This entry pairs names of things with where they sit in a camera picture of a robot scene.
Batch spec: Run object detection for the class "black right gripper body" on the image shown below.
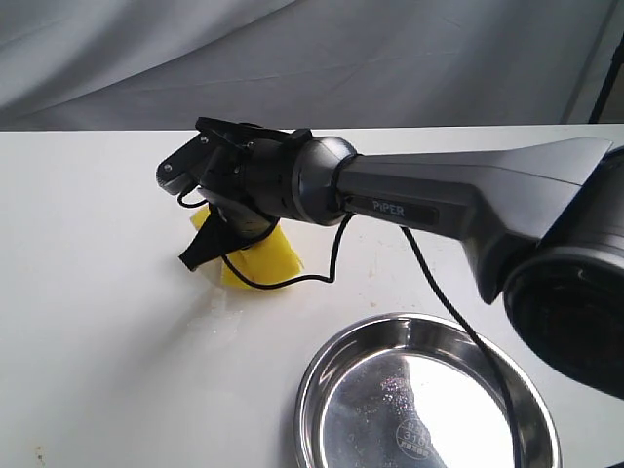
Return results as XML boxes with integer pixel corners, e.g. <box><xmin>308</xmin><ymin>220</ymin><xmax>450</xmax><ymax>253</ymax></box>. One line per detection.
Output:
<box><xmin>199</xmin><ymin>129</ymin><xmax>312</xmax><ymax>239</ymax></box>

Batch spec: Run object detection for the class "yellow sponge block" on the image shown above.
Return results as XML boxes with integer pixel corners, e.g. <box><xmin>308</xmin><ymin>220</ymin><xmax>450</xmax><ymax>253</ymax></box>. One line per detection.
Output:
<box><xmin>190</xmin><ymin>207</ymin><xmax>302</xmax><ymax>290</ymax></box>

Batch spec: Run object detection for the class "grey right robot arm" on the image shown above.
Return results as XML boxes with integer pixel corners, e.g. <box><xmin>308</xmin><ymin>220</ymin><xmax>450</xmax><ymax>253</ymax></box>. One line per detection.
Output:
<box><xmin>157</xmin><ymin>126</ymin><xmax>623</xmax><ymax>397</ymax></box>

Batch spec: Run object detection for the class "grey backdrop cloth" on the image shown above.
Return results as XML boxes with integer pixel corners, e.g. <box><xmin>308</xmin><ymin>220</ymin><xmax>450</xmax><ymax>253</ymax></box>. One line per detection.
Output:
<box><xmin>1</xmin><ymin>1</ymin><xmax>614</xmax><ymax>131</ymax></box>

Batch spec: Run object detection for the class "round stainless steel plate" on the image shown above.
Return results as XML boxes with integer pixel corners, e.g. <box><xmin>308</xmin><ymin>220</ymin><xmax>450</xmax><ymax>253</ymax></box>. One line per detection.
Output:
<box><xmin>293</xmin><ymin>313</ymin><xmax>563</xmax><ymax>467</ymax></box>

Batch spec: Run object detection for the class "black stand pole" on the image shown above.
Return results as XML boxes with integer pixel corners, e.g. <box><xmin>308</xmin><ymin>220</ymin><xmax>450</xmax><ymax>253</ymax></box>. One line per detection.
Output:
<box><xmin>588</xmin><ymin>1</ymin><xmax>623</xmax><ymax>124</ymax></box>

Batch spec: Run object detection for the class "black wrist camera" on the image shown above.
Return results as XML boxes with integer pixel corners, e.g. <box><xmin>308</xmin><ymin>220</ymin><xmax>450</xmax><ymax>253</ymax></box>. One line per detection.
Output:
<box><xmin>156</xmin><ymin>117</ymin><xmax>258</xmax><ymax>196</ymax></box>

